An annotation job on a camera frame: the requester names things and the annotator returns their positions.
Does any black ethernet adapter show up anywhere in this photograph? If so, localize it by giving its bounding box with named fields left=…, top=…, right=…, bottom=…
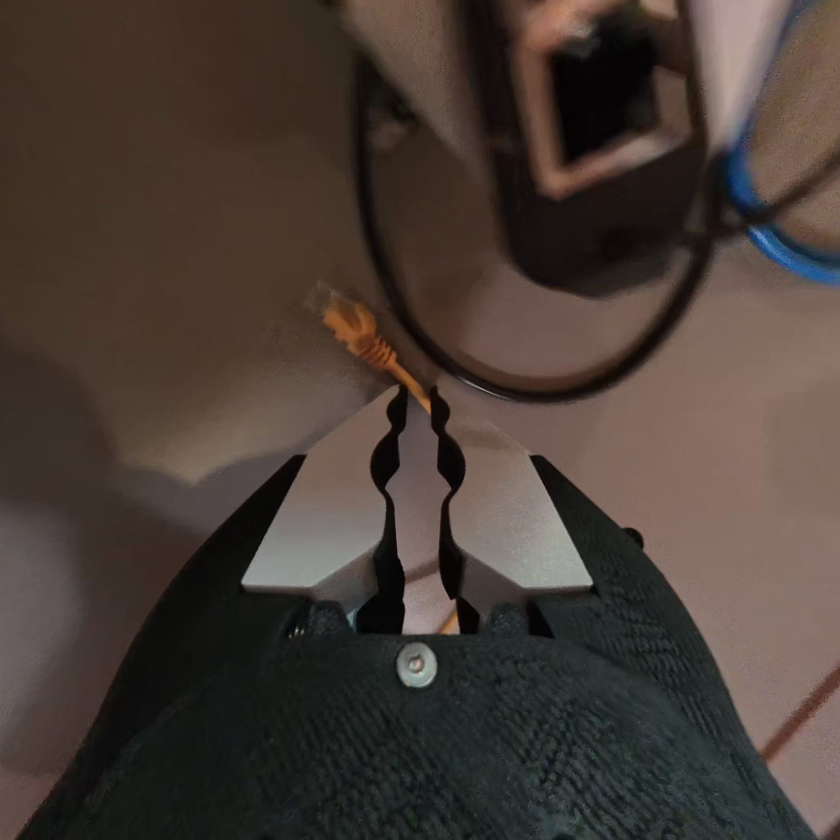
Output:
left=459, top=0, right=713, bottom=296

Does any black adapter cable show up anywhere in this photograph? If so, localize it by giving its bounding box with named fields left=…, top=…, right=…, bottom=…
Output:
left=351, top=52, right=723, bottom=403

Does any yellow ethernet cable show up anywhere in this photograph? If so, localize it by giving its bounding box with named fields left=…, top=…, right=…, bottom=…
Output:
left=320, top=292, right=460, bottom=636

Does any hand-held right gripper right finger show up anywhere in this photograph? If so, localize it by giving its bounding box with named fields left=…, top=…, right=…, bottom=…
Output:
left=427, top=387, right=595, bottom=635

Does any blue ethernet cable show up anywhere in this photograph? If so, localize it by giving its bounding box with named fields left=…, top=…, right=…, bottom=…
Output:
left=722, top=0, right=840, bottom=286

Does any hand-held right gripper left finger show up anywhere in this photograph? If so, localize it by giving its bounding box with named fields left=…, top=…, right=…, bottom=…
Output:
left=241, top=384, right=409, bottom=635

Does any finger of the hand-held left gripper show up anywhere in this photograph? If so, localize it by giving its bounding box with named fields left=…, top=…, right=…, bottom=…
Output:
left=692, top=0, right=798, bottom=155
left=338, top=0, right=490, bottom=161

